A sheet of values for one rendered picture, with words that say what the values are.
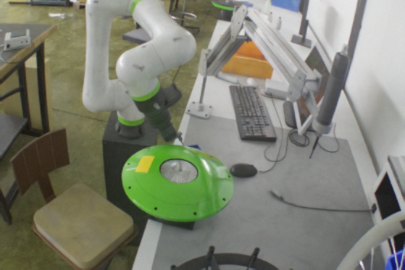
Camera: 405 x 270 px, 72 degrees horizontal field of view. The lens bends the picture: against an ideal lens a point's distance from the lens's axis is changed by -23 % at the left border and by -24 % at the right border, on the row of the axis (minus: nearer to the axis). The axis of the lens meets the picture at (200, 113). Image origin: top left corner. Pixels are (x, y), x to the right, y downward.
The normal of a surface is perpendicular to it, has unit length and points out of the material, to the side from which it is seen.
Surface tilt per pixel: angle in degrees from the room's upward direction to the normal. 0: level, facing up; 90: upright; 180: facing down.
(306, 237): 0
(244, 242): 0
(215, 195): 23
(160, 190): 14
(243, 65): 94
